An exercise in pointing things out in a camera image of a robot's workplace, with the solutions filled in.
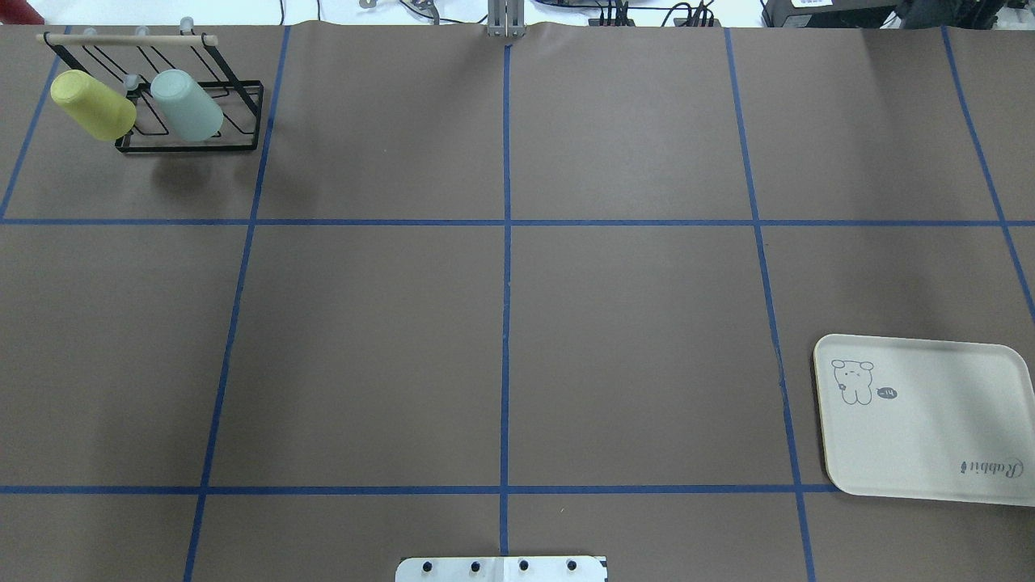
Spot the pale green plastic cup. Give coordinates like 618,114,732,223
150,69,223,142

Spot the cream rabbit print tray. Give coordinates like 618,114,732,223
814,334,1034,506

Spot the yellow plastic cup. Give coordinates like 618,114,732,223
49,70,137,142

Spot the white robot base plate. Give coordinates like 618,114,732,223
395,555,609,581

